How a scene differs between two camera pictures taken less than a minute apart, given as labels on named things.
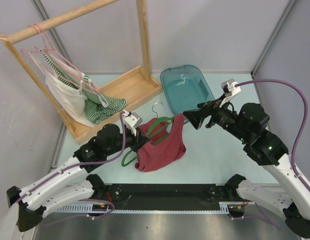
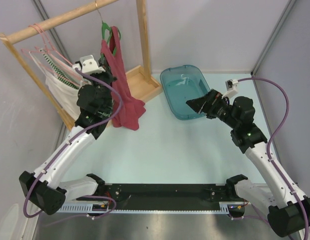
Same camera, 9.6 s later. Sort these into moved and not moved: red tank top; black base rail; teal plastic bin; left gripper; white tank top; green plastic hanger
Moved: red tank top; green plastic hanger; left gripper
Not moved: black base rail; white tank top; teal plastic bin
